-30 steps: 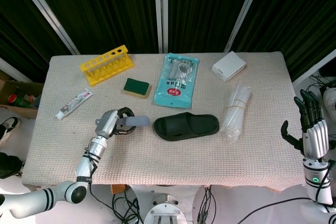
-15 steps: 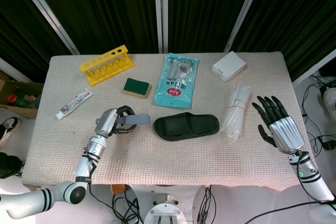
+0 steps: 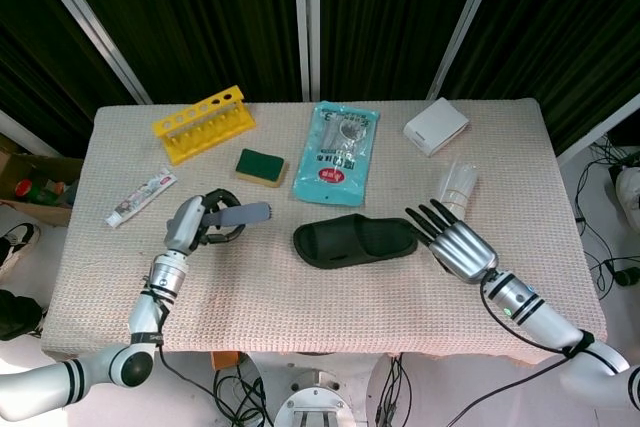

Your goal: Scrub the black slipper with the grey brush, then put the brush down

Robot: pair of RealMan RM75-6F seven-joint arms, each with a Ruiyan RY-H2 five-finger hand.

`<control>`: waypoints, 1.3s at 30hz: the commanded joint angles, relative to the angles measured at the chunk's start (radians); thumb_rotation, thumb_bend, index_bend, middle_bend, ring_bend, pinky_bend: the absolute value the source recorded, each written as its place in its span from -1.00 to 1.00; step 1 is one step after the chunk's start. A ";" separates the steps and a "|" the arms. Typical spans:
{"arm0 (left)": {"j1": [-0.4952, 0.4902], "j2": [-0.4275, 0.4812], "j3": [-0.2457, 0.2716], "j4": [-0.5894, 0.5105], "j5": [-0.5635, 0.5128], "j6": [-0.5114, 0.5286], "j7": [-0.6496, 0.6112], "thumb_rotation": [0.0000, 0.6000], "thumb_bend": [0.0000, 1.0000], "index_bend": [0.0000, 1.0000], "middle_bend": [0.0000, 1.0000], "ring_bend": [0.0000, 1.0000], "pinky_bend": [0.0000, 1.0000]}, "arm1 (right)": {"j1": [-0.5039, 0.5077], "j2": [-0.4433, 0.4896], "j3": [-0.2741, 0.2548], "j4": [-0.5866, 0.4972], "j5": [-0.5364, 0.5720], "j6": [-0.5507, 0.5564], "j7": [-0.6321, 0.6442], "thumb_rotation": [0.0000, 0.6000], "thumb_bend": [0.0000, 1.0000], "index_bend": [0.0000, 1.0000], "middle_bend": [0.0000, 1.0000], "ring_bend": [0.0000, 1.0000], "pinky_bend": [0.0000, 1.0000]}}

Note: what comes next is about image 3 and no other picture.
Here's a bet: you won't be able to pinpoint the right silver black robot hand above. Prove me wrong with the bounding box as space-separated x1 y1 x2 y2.
405 199 500 284

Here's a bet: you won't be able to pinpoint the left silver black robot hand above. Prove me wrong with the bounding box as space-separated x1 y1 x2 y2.
164 188 246 254

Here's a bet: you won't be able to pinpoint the grey scrub brush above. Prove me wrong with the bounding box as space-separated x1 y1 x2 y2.
202 201 275 228

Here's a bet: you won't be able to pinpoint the black slide slipper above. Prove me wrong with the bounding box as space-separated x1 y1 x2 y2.
292 214 419 269

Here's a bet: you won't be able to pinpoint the white toothpaste tube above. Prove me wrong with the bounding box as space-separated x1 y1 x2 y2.
104 170 178 228

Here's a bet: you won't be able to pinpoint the bagged clear stick bundle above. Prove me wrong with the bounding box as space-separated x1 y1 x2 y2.
432 160 480 224

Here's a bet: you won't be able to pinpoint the yellow test tube rack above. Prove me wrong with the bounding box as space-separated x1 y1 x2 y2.
152 85 257 166

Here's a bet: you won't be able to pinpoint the green yellow sponge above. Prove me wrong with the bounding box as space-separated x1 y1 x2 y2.
235 147 286 189

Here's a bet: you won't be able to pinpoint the white cardboard box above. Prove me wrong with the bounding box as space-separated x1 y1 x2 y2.
403 97 471 157

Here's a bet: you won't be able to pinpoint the small orange block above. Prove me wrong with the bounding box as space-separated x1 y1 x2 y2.
210 350 242 374

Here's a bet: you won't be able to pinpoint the brown cardboard storage box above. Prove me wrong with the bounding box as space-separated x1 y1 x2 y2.
0 134 85 227

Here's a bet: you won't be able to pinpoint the teal cloth package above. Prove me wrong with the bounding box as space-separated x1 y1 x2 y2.
292 100 381 207

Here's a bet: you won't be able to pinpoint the beige waffle tablecloth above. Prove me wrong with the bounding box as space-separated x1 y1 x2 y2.
39 96 609 366

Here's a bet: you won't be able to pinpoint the red lidded jar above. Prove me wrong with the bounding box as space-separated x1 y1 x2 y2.
13 179 37 204

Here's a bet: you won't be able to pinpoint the black white sneaker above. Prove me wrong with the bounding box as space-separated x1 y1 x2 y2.
0 223 41 282

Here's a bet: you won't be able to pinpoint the white rounded device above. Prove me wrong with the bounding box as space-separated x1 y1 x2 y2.
613 166 640 229

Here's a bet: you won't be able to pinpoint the black bag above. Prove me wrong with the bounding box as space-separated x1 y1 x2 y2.
0 289 45 342

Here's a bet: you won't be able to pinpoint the dark green curtain panel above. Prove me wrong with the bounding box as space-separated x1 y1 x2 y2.
49 0 304 104
0 0 139 158
442 0 640 154
319 0 482 101

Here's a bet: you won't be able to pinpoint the grey robot torso base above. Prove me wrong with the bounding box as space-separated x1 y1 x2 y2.
273 369 357 427

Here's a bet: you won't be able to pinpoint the tangled black floor cables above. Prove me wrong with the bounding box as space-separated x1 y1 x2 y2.
573 136 640 294

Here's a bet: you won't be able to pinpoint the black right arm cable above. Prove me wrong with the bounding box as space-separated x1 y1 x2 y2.
434 279 595 427

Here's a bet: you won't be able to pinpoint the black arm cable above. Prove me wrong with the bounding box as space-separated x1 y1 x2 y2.
142 271 274 427
434 279 595 427

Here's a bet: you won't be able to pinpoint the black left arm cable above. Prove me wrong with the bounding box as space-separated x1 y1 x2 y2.
142 271 274 427

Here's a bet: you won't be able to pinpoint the white frame post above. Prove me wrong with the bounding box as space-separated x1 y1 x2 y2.
0 109 65 158
292 0 322 103
427 0 509 101
556 95 640 168
22 0 154 106

